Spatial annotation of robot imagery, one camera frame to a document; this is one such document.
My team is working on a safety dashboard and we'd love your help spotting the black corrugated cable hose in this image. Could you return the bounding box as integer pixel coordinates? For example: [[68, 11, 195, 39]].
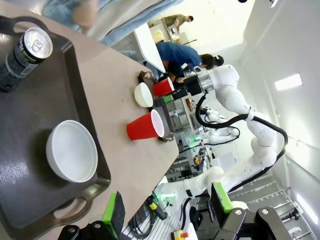
[[195, 92, 288, 195]]

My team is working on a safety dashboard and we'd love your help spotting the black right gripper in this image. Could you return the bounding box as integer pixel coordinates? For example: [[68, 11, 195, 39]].
[[163, 74, 201, 103]]

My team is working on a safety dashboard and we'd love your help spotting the black cable bundle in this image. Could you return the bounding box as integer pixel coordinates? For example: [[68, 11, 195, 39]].
[[126, 211, 157, 238]]

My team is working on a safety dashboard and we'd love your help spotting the yellow emergency stop box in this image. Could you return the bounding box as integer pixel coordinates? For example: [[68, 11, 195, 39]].
[[170, 229, 190, 240]]

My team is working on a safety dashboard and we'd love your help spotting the aluminium table frame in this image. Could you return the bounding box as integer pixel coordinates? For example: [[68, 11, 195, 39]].
[[153, 96, 201, 183]]

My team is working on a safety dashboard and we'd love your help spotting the rectangular ceiling light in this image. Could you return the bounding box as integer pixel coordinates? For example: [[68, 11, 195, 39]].
[[274, 73, 303, 91], [295, 194, 313, 219]]

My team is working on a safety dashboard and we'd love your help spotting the background person blue shirt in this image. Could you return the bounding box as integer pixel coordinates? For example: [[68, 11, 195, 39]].
[[156, 41, 225, 79]]

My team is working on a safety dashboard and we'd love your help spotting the person's bare hand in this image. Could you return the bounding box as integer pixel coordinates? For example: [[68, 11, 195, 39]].
[[71, 0, 99, 31]]

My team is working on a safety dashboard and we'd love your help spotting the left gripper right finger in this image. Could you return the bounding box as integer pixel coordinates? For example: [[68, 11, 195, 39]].
[[211, 181, 305, 240]]

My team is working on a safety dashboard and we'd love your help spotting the red plastic cup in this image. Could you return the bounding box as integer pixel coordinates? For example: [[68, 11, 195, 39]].
[[152, 76, 175, 97], [126, 109, 165, 142]]

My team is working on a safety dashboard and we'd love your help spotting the background person olive shirt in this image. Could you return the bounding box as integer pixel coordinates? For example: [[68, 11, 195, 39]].
[[163, 14, 195, 34]]

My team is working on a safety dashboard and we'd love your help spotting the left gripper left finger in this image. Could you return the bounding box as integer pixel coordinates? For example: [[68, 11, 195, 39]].
[[59, 191, 126, 240]]

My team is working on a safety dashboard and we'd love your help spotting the person's light blue fuzzy sweater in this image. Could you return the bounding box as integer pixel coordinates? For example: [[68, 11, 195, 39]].
[[41, 0, 185, 48]]

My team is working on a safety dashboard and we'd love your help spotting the white background desk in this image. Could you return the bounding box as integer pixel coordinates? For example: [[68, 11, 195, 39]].
[[133, 22, 167, 73]]

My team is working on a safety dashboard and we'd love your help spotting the white ceramic bowl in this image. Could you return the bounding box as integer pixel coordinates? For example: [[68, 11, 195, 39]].
[[45, 119, 99, 183], [133, 82, 154, 109]]

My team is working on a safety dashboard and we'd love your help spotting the black green drink can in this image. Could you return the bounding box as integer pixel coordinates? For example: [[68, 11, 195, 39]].
[[0, 26, 54, 93]]

